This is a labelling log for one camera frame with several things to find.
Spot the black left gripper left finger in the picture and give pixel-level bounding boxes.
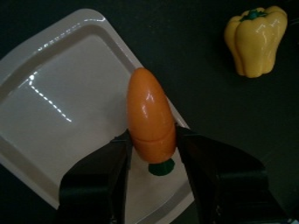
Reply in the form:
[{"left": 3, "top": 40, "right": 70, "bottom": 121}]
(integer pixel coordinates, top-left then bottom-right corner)
[{"left": 53, "top": 129, "right": 134, "bottom": 224}]

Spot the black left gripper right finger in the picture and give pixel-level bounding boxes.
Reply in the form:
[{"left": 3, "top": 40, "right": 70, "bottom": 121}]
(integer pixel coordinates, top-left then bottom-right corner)
[{"left": 173, "top": 125, "right": 292, "bottom": 224}]

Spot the orange toy carrot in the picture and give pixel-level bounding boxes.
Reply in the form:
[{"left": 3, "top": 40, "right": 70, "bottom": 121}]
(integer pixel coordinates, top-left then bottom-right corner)
[{"left": 125, "top": 66, "right": 177, "bottom": 177}]

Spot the pale plastic tray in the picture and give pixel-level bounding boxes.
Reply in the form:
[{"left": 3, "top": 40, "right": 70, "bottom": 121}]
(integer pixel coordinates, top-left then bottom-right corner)
[{"left": 0, "top": 8, "right": 196, "bottom": 224}]

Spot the yellow toy bell pepper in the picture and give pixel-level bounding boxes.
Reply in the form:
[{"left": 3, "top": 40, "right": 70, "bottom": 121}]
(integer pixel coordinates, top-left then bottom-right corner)
[{"left": 222, "top": 5, "right": 289, "bottom": 79}]

